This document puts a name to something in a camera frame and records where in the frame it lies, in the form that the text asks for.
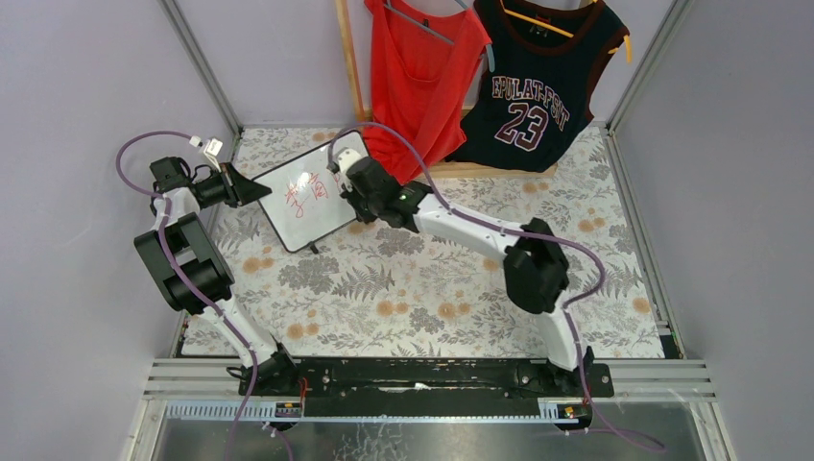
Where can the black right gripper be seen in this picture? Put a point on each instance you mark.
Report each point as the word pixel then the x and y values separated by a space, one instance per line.
pixel 355 198

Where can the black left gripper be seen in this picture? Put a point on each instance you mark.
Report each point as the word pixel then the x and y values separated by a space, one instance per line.
pixel 230 185

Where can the white whiteboard black frame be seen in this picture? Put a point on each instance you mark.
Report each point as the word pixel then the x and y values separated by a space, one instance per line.
pixel 305 205

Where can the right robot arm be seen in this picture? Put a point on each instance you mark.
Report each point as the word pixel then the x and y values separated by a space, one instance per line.
pixel 532 259

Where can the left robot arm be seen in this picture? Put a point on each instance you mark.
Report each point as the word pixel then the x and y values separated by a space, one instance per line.
pixel 193 276

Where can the wooden clothes rack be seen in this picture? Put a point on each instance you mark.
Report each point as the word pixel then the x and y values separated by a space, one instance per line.
pixel 445 170

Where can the floral patterned table mat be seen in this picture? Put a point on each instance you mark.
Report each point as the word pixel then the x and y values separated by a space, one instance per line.
pixel 373 290

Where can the red tank top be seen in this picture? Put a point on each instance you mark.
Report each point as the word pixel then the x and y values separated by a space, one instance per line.
pixel 418 86

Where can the grey clothes hanger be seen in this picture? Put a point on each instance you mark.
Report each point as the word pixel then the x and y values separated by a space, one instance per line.
pixel 488 50

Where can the navy basketball jersey 23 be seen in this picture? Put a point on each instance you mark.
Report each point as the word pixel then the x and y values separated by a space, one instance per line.
pixel 533 105

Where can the yellow clothes hanger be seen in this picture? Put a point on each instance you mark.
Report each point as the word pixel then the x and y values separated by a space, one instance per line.
pixel 628 47

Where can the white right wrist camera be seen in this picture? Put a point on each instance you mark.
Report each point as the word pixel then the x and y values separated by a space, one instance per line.
pixel 340 163

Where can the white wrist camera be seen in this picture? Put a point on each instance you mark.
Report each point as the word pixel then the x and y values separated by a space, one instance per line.
pixel 209 149
pixel 340 163

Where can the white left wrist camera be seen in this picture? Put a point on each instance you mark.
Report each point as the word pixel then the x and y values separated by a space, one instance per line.
pixel 209 149

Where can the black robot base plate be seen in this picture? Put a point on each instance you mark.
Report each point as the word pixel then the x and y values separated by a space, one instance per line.
pixel 443 379

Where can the aluminium frame post left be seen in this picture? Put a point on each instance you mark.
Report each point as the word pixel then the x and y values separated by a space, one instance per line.
pixel 199 61

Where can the slotted cable duct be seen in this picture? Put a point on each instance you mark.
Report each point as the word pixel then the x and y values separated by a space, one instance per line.
pixel 354 410

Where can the aluminium frame rail right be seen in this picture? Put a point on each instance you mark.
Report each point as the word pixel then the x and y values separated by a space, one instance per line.
pixel 653 24

